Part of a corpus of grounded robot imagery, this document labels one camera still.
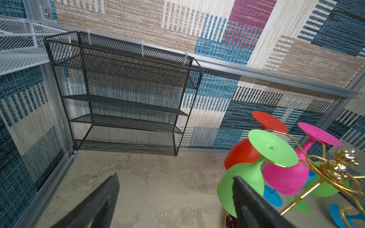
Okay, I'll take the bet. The blue wine glass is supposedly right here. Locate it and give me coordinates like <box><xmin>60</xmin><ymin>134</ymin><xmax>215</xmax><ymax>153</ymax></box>
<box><xmin>264</xmin><ymin>171</ymin><xmax>316</xmax><ymax>207</ymax></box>
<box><xmin>329</xmin><ymin>203</ymin><xmax>365</xmax><ymax>228</ymax></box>

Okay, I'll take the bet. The green front wine glass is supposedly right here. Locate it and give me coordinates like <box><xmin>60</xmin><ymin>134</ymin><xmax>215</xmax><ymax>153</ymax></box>
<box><xmin>280</xmin><ymin>159</ymin><xmax>349</xmax><ymax>215</ymax></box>

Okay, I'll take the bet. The magenta wine glass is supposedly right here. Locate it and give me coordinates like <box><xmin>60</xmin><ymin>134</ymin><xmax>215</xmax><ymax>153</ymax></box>
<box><xmin>262</xmin><ymin>122</ymin><xmax>342</xmax><ymax>197</ymax></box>

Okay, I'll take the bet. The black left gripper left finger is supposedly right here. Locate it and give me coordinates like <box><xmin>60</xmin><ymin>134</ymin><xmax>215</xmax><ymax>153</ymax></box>
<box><xmin>53</xmin><ymin>173</ymin><xmax>120</xmax><ymax>228</ymax></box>

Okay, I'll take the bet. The white wire basket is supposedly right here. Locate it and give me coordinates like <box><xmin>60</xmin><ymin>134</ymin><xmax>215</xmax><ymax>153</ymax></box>
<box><xmin>1</xmin><ymin>18</ymin><xmax>71</xmax><ymax>76</ymax></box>

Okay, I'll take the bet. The black mesh shelf rack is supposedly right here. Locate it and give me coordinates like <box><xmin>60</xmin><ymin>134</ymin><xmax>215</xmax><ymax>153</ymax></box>
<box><xmin>43</xmin><ymin>31</ymin><xmax>203</xmax><ymax>156</ymax></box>

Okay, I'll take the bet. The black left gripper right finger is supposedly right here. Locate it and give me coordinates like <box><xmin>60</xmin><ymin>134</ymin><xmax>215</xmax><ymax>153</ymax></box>
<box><xmin>232</xmin><ymin>176</ymin><xmax>294</xmax><ymax>228</ymax></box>

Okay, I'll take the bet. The red wine glass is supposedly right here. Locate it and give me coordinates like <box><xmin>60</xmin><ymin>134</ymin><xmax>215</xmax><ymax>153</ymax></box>
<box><xmin>224</xmin><ymin>111</ymin><xmax>288</xmax><ymax>170</ymax></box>

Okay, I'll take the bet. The green wine glass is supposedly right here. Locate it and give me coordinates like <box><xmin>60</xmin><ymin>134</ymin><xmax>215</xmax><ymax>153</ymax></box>
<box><xmin>217</xmin><ymin>137</ymin><xmax>298</xmax><ymax>218</ymax></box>
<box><xmin>280</xmin><ymin>159</ymin><xmax>349</xmax><ymax>215</ymax></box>

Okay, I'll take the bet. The blue front wine glass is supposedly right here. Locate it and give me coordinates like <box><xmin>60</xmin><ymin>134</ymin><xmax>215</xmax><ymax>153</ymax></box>
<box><xmin>329</xmin><ymin>203</ymin><xmax>365</xmax><ymax>228</ymax></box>

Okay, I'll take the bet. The gold wine glass rack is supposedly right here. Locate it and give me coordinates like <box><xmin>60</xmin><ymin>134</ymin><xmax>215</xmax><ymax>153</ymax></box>
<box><xmin>217</xmin><ymin>129</ymin><xmax>365</xmax><ymax>217</ymax></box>

